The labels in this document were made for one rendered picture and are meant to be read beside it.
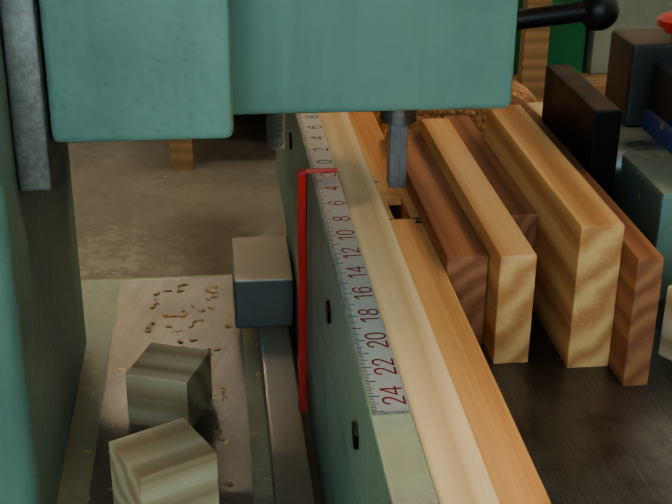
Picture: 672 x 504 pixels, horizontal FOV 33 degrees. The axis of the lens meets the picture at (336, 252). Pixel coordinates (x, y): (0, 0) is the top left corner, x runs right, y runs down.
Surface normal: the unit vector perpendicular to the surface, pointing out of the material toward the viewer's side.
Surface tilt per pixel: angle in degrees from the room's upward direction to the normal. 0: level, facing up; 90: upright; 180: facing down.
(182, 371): 0
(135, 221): 0
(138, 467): 0
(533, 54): 90
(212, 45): 90
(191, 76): 90
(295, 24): 90
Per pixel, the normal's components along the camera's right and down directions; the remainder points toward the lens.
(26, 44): 0.11, 0.41
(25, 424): 0.78, 0.26
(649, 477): 0.01, -0.91
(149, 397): -0.25, 0.40
